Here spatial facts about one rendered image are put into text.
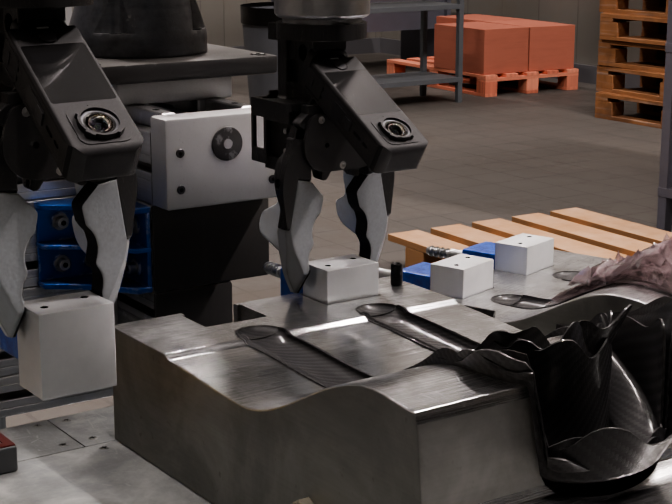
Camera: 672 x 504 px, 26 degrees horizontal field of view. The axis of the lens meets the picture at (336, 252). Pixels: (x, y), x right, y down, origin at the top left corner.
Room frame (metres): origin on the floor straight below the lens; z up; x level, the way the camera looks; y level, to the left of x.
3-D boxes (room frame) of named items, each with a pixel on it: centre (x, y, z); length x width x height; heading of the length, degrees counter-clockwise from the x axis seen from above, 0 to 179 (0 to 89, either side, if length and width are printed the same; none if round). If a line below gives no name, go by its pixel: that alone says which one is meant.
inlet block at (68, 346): (0.90, 0.19, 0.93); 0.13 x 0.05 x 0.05; 34
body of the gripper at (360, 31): (1.16, 0.02, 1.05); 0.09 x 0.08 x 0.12; 34
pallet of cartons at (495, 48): (9.80, -0.97, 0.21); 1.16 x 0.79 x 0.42; 33
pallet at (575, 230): (4.44, -0.85, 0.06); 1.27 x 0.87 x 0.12; 30
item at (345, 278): (1.17, 0.02, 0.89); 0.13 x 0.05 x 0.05; 34
